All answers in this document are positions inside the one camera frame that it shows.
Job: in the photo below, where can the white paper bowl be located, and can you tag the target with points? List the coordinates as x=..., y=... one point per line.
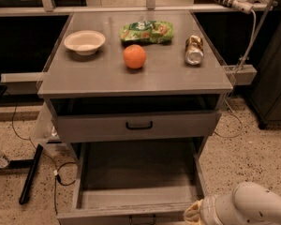
x=85, y=42

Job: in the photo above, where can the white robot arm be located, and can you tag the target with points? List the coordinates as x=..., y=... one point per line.
x=247, y=204

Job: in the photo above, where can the black metal stand leg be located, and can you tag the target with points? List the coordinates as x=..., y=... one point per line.
x=24, y=198

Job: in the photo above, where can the black middle drawer handle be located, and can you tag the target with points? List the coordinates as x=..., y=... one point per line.
x=131, y=126

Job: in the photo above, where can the orange fruit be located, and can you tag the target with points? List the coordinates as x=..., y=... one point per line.
x=134, y=56

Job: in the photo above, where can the black drawer handle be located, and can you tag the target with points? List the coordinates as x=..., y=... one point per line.
x=131, y=126
x=142, y=220

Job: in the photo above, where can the crushed silver can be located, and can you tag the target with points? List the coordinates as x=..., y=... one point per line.
x=194, y=50

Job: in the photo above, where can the black bottom drawer handle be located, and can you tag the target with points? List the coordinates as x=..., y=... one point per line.
x=142, y=220

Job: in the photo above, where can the grey drawer cabinet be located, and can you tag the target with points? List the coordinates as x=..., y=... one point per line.
x=102, y=84

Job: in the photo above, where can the white power strip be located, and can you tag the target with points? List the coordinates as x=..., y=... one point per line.
x=242, y=5

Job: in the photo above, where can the grey bottom drawer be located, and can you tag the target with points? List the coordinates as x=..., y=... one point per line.
x=116, y=180

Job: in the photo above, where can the foam gripper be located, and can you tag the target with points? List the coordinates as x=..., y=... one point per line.
x=208, y=210

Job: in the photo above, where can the clear plastic side panel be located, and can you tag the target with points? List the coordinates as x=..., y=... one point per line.
x=44, y=132

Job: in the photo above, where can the grey middle drawer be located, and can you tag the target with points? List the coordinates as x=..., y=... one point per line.
x=112, y=127

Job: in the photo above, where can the grey drawer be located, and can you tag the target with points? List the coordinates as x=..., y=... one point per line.
x=116, y=180
x=112, y=127

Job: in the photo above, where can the dark grey cabinet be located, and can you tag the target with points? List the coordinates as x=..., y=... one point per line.
x=264, y=95

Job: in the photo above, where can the green chip bag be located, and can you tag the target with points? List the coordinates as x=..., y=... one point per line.
x=147, y=32

